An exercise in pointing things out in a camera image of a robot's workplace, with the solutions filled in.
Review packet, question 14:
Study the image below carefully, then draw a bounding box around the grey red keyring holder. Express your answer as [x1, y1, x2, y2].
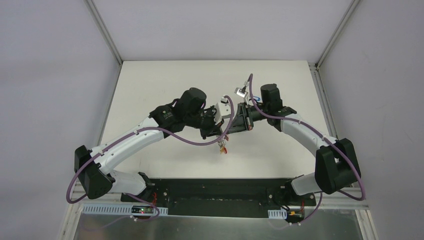
[217, 138, 228, 155]

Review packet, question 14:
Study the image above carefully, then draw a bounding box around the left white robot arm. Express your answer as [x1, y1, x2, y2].
[66, 87, 235, 204]

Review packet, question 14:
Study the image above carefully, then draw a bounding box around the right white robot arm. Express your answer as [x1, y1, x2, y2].
[230, 82, 361, 205]

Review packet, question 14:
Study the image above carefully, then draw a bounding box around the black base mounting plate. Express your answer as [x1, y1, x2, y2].
[138, 178, 317, 218]

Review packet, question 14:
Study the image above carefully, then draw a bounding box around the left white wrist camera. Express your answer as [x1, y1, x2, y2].
[214, 100, 232, 124]

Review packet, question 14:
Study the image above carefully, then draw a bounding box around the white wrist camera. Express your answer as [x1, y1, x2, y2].
[234, 85, 249, 102]
[214, 100, 232, 124]

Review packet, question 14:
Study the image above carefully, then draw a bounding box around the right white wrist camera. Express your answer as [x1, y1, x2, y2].
[234, 85, 249, 102]

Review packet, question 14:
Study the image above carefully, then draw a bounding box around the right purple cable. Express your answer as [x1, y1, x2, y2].
[248, 73, 367, 202]

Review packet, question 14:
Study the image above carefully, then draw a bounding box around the purple cable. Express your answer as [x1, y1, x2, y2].
[66, 95, 236, 223]
[248, 73, 367, 202]

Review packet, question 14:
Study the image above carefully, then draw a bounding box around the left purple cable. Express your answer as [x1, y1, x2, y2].
[66, 95, 236, 223]

